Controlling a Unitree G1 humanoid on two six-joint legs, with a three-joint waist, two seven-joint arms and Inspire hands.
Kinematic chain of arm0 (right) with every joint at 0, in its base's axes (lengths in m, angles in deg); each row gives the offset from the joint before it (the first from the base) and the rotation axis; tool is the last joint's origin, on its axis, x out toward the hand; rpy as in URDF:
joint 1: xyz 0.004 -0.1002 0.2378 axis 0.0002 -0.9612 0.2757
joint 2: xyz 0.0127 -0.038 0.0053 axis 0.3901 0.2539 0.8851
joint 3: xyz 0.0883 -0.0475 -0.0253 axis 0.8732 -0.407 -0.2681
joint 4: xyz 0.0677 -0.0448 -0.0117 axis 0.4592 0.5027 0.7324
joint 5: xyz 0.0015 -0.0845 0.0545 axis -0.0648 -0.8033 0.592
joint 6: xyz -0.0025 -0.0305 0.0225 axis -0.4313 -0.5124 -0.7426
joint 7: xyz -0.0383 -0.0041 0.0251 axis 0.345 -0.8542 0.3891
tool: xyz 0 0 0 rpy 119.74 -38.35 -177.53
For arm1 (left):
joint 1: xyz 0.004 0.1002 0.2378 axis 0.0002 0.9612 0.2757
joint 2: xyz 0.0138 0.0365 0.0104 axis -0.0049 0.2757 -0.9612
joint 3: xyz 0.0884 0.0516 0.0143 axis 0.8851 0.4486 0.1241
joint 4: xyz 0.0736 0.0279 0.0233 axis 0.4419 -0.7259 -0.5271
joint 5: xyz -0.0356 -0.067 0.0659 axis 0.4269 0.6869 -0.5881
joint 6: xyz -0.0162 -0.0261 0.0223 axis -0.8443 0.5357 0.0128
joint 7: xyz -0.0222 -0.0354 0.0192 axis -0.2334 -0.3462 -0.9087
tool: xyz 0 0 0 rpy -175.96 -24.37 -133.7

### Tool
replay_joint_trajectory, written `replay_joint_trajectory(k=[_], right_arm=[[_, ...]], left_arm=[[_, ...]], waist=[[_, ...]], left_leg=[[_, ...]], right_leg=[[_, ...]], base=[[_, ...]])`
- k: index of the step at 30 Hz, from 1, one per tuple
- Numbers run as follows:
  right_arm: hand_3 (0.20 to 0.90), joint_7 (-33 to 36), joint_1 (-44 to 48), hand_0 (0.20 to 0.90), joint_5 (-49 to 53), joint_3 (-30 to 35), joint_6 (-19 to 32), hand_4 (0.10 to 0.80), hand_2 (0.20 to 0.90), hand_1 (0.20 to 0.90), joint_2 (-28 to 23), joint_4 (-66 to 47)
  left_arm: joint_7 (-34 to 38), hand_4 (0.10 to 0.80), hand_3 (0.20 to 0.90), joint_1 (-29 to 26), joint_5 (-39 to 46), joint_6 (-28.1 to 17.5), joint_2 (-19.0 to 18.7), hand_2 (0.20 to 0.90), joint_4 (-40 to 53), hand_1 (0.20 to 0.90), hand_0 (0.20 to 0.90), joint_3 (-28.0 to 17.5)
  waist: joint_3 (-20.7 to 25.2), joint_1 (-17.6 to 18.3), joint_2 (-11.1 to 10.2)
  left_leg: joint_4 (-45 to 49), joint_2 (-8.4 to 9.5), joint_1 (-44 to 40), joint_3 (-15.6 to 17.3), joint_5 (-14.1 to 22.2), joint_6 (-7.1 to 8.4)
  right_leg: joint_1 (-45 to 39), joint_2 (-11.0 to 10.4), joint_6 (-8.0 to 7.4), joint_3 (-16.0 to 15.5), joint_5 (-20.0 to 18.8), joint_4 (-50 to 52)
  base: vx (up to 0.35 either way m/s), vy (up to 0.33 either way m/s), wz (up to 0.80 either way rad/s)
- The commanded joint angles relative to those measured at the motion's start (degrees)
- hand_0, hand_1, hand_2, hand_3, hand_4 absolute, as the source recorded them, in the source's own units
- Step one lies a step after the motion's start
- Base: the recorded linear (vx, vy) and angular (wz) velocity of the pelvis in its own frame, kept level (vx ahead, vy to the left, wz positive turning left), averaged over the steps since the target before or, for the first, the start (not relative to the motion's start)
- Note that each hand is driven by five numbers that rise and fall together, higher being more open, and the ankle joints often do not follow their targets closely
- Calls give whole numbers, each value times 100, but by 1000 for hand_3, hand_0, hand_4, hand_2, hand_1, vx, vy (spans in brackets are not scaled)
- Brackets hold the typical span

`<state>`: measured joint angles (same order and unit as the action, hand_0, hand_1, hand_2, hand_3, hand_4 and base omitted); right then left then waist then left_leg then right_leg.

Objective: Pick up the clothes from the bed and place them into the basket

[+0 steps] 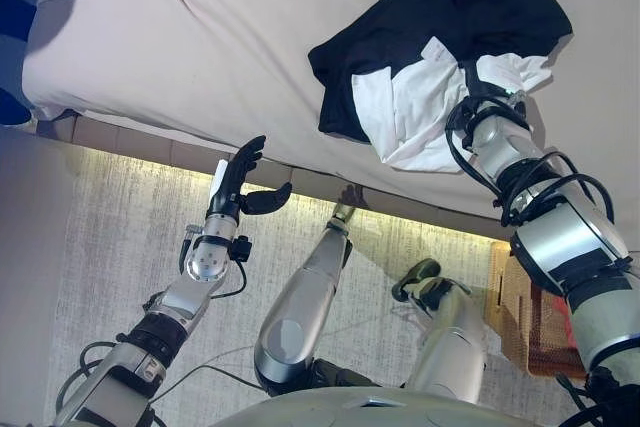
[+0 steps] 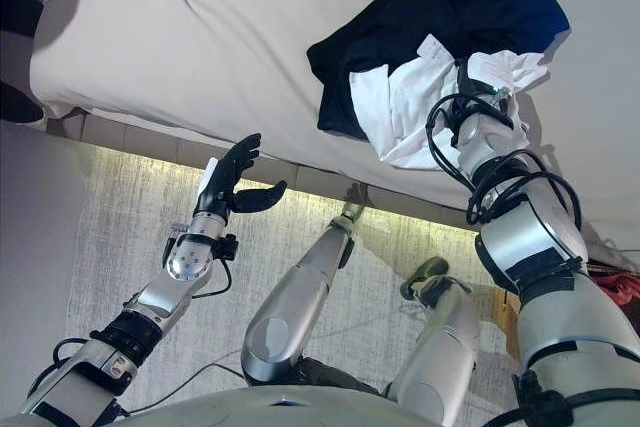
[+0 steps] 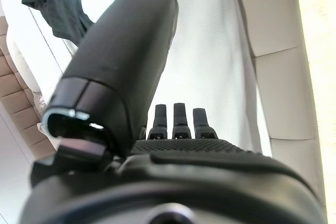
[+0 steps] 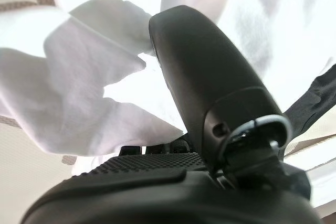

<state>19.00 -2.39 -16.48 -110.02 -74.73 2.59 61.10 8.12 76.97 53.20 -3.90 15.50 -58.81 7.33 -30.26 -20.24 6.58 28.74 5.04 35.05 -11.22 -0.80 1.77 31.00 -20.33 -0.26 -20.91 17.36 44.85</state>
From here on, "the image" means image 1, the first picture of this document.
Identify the white garment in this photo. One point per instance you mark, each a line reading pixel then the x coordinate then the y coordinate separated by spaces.
pixel 415 112

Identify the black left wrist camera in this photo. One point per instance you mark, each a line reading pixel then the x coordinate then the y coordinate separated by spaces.
pixel 241 248

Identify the black garment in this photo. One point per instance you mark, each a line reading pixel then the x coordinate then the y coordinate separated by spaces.
pixel 440 7

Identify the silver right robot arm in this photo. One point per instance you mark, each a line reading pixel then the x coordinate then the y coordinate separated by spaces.
pixel 565 247

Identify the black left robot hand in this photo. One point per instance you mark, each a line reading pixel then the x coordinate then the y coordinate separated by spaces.
pixel 227 187

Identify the silver right robot leg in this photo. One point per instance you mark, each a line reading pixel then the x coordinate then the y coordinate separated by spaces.
pixel 450 337

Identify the grey textured rug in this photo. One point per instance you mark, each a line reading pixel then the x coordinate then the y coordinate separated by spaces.
pixel 125 257

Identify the silver left robot leg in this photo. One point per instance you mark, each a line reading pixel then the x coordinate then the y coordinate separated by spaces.
pixel 300 307

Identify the brown wicker basket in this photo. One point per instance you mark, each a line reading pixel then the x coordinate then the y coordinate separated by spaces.
pixel 520 307

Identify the silver robot leg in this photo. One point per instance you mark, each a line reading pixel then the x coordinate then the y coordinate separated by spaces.
pixel 300 307
pixel 450 337

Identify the person in blue clothes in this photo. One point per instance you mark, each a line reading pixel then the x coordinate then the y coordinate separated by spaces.
pixel 17 22

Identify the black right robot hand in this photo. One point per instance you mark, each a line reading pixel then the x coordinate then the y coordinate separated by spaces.
pixel 495 79

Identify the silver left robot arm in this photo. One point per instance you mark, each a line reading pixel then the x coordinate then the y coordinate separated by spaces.
pixel 190 297

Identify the beige upholstered bed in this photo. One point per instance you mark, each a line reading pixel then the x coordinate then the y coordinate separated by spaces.
pixel 200 72

